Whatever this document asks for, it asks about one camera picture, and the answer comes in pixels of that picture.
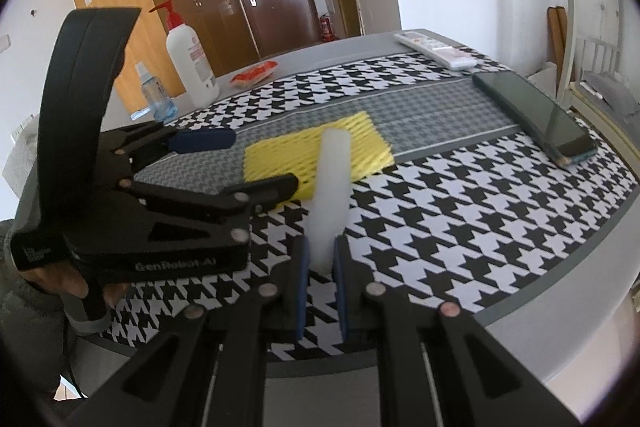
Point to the red fire extinguisher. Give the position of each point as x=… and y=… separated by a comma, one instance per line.
x=326, y=28

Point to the white pump bottle red top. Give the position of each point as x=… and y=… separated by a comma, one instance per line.
x=192, y=62

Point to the white remote control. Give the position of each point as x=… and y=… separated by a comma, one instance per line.
x=435, y=49

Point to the red snack packet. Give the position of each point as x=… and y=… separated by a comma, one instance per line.
x=254, y=74

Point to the person's left forearm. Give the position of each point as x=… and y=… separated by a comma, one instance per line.
x=30, y=327

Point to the white bed frame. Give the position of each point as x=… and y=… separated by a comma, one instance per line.
x=595, y=52

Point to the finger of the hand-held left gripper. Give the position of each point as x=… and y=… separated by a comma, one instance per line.
x=270, y=189
x=205, y=139

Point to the white foam tube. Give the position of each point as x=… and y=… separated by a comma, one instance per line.
x=330, y=187

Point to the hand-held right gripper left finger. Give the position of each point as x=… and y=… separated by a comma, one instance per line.
x=300, y=292

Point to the yellow foam net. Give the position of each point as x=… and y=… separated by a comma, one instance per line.
x=280, y=157

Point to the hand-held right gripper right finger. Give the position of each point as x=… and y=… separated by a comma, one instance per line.
x=340, y=292

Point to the wooden boards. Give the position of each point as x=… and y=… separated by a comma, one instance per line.
x=557, y=32

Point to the clear spray bottle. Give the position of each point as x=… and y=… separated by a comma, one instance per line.
x=157, y=99

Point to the dark smartphone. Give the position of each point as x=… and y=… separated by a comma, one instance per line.
x=535, y=112

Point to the grey pillow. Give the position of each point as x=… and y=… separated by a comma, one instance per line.
x=612, y=94

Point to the person's left hand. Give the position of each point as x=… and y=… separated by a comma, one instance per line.
x=55, y=282

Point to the houndstooth tablecloth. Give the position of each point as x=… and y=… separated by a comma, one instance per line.
x=450, y=207

